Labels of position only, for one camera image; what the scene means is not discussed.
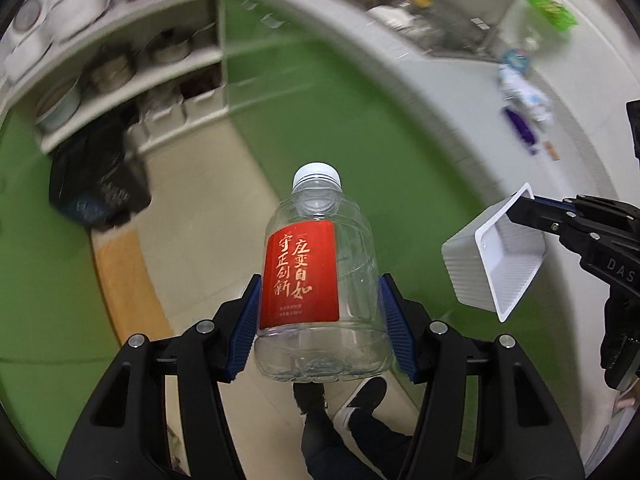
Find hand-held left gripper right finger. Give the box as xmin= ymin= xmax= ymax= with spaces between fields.
xmin=378 ymin=273 xmax=586 ymax=480

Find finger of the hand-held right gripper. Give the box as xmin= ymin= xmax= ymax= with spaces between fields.
xmin=532 ymin=194 xmax=636 ymax=221
xmin=507 ymin=195 xmax=601 ymax=256

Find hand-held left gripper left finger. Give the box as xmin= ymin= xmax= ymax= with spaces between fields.
xmin=65 ymin=274 xmax=263 ymax=480

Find white plastic tray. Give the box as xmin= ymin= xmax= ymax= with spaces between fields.
xmin=441 ymin=182 xmax=547 ymax=323

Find purple drawstring pouch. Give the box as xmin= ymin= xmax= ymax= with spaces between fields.
xmin=502 ymin=106 xmax=538 ymax=148

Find clear plastic bottle red label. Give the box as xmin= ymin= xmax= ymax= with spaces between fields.
xmin=254 ymin=161 xmax=392 ymax=383

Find black white sneaker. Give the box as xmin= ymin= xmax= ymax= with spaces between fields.
xmin=332 ymin=376 xmax=388 ymax=433
xmin=292 ymin=380 xmax=328 ymax=416

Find orange floor mat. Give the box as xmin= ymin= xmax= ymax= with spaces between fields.
xmin=92 ymin=230 xmax=173 ymax=346

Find person's dark trousers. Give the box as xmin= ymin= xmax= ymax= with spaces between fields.
xmin=300 ymin=410 xmax=416 ymax=480

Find stainless steel sink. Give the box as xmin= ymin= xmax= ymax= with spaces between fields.
xmin=350 ymin=0 xmax=506 ymax=58

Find black bag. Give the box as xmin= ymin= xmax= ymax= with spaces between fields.
xmin=47 ymin=115 xmax=153 ymax=231

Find green plastic basket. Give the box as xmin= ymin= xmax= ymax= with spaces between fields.
xmin=522 ymin=0 xmax=578 ymax=31

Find white storage bin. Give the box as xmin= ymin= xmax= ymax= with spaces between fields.
xmin=127 ymin=102 xmax=188 ymax=153
xmin=182 ymin=85 xmax=231 ymax=122

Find white shelf unit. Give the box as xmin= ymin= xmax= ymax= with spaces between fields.
xmin=0 ymin=0 xmax=231 ymax=156

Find large steel pot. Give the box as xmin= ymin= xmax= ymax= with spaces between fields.
xmin=90 ymin=52 xmax=136 ymax=93

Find pale teal bowl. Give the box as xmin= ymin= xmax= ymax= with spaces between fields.
xmin=35 ymin=77 xmax=83 ymax=133

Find white rice cooker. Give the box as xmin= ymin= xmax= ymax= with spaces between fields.
xmin=45 ymin=0 xmax=108 ymax=43

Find steel pot with handle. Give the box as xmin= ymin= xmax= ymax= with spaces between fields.
xmin=145 ymin=30 xmax=193 ymax=63

